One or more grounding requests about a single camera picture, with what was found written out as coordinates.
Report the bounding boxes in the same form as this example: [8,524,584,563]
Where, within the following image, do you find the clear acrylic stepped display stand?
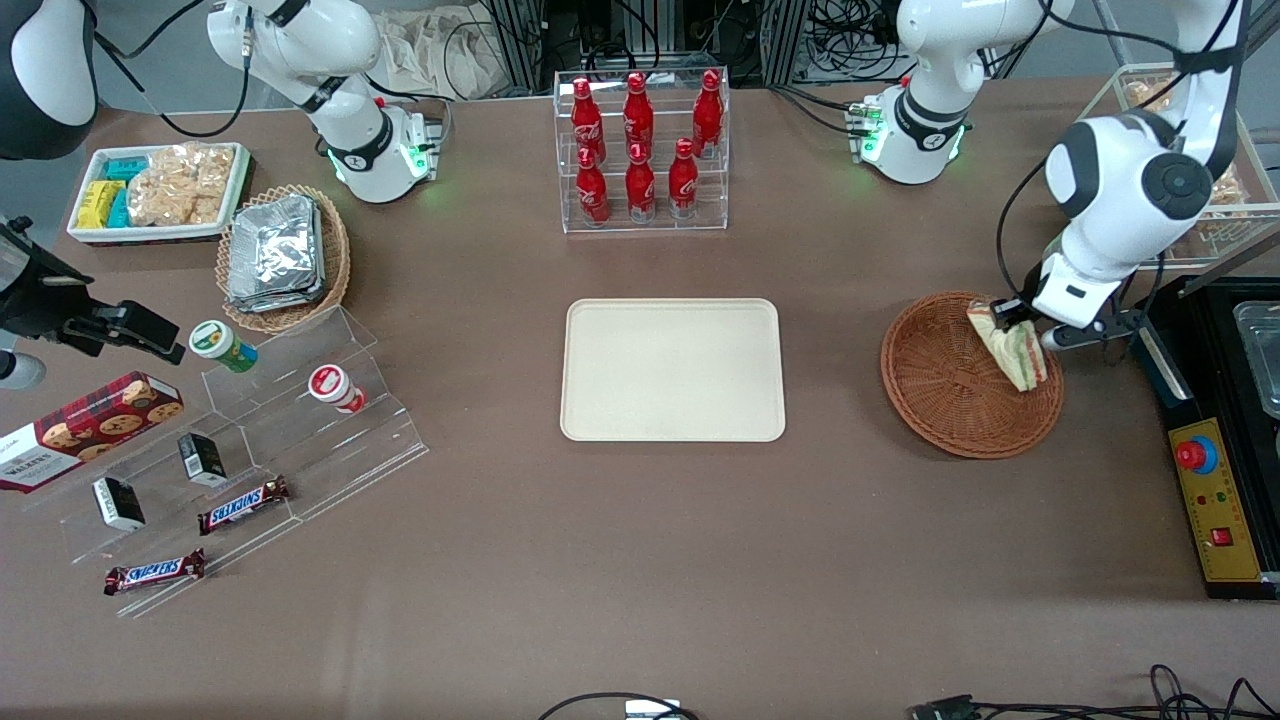
[20,305,431,619]

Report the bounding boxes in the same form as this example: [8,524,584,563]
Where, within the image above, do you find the black plug connector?
[908,695,986,720]

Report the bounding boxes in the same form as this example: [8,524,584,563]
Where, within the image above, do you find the clear acrylic bottle rack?
[553,68,731,235]

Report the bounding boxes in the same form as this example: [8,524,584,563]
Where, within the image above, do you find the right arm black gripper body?
[0,220,123,337]

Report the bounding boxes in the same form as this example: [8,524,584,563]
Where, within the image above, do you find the brown wicker basket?
[880,290,1064,459]

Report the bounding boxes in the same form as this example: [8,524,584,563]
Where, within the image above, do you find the black tangled cables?
[980,663,1280,720]

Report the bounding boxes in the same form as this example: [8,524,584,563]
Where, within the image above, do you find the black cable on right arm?
[95,0,251,139]

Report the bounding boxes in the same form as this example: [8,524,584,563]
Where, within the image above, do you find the triangle sandwich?
[965,300,1049,393]

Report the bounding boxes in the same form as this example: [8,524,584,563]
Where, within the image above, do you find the metal pan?
[1233,300,1280,419]

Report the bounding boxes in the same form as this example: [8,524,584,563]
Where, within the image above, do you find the black cable with white plug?
[538,692,701,720]

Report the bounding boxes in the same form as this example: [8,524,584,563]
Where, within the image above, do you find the foil-wrapped pack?
[228,283,327,314]
[230,195,324,291]

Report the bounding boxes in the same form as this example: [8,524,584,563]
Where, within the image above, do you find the red tartan cookie box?
[0,371,186,493]

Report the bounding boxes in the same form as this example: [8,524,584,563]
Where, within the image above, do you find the black background cable bundle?
[800,0,906,83]

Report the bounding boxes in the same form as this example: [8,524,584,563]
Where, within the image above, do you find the red cola bottle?
[623,72,656,159]
[576,147,610,226]
[570,77,604,161]
[668,138,700,219]
[625,142,658,223]
[692,69,725,156]

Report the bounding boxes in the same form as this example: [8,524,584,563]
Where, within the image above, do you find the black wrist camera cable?
[996,150,1061,306]

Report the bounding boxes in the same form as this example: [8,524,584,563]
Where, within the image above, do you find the white rectangular snack tray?
[67,141,252,246]

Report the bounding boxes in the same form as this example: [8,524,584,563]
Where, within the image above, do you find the yellow control panel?
[1168,418,1266,584]

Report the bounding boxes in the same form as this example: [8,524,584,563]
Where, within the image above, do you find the green lidded snack cup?
[189,320,259,374]

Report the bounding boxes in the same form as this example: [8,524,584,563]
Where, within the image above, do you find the clear bag of crackers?
[127,143,236,227]

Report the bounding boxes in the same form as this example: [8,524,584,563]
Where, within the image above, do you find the white wire snack rack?
[1075,62,1280,271]

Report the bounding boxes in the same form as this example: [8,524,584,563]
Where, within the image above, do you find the beige crumpled cloth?
[375,5,506,101]

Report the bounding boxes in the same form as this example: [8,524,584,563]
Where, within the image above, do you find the Snickers chocolate bar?
[104,548,207,597]
[197,476,291,536]

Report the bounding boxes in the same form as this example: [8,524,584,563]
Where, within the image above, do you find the small black carton box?
[92,476,147,532]
[178,432,229,488]

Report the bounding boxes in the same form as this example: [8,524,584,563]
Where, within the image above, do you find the cream plastic tray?
[560,298,787,443]

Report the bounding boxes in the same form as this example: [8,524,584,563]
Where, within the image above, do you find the grey aluminium bar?
[1140,222,1280,301]

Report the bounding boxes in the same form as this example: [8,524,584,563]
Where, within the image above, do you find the light wicker basket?
[215,183,351,334]

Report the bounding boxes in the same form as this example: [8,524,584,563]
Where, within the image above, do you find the black machine housing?
[1125,275,1280,601]

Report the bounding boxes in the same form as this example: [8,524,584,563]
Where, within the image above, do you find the red strawberry yogurt cup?
[308,364,366,414]

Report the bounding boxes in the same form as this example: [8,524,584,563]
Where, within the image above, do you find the yellow snack packet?
[77,180,126,230]

